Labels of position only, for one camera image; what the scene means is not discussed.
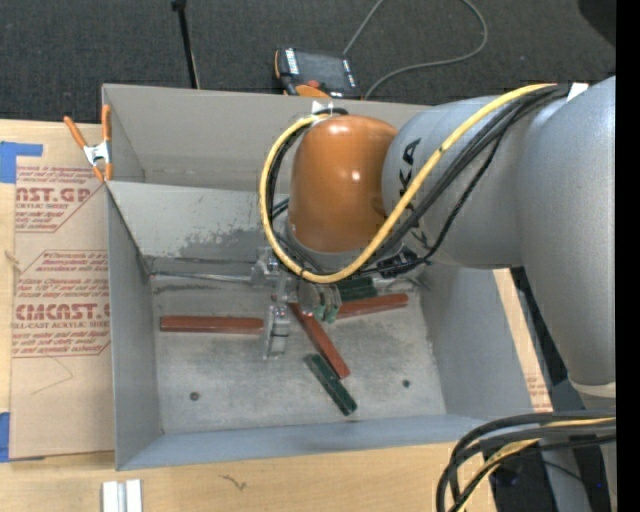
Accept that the red-brown flat block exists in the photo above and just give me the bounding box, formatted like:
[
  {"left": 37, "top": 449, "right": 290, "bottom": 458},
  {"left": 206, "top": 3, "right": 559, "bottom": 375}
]
[
  {"left": 336, "top": 292, "right": 410, "bottom": 320},
  {"left": 288, "top": 301, "right": 353, "bottom": 381},
  {"left": 159, "top": 314, "right": 265, "bottom": 336}
]

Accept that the dark green flat block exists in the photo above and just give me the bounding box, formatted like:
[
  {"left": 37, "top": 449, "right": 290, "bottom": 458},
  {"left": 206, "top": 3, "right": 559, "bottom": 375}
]
[
  {"left": 303, "top": 353, "right": 359, "bottom": 417},
  {"left": 338, "top": 277, "right": 377, "bottom": 302}
]

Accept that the black cylinder on white bracket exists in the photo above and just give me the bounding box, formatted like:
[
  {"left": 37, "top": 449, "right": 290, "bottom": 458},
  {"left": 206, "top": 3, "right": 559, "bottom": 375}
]
[{"left": 375, "top": 249, "right": 426, "bottom": 279}]

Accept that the brown cardboard board red print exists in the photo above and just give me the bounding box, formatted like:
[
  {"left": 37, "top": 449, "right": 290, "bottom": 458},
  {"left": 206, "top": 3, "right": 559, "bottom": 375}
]
[{"left": 0, "top": 118, "right": 556, "bottom": 463}]

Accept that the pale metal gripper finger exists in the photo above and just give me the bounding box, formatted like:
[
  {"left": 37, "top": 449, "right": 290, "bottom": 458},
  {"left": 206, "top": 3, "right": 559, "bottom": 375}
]
[
  {"left": 276, "top": 305, "right": 293, "bottom": 359},
  {"left": 263, "top": 305, "right": 278, "bottom": 361}
]

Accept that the grey metal bin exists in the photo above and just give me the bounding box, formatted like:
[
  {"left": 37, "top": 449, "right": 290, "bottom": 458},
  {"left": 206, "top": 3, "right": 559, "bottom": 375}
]
[{"left": 101, "top": 83, "right": 551, "bottom": 472}]

